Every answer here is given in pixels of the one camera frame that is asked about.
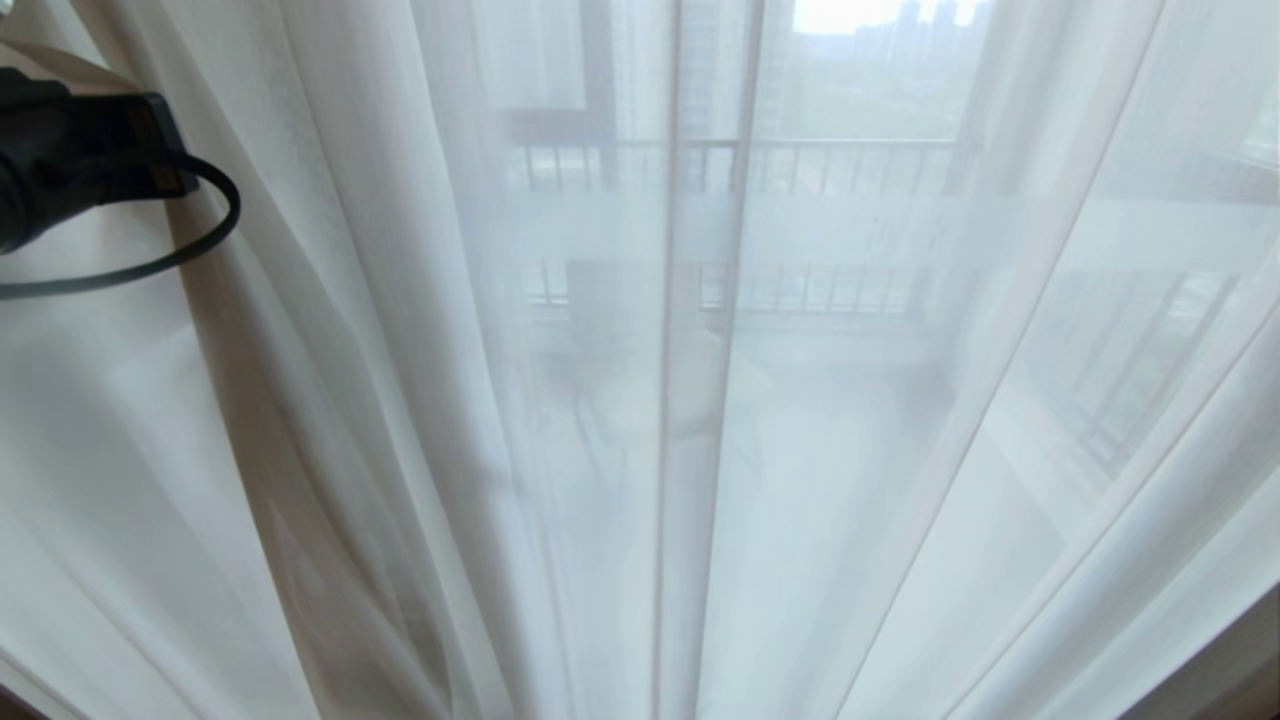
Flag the balcony railing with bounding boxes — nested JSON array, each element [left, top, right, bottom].
[[505, 135, 1280, 479]]

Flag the sheer white curtain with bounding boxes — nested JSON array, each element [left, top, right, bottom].
[[655, 0, 1280, 720], [0, 0, 706, 720]]

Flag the black cable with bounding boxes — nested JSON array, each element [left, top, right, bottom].
[[0, 150, 243, 301]]

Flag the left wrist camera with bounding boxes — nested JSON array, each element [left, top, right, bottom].
[[58, 91, 200, 204]]

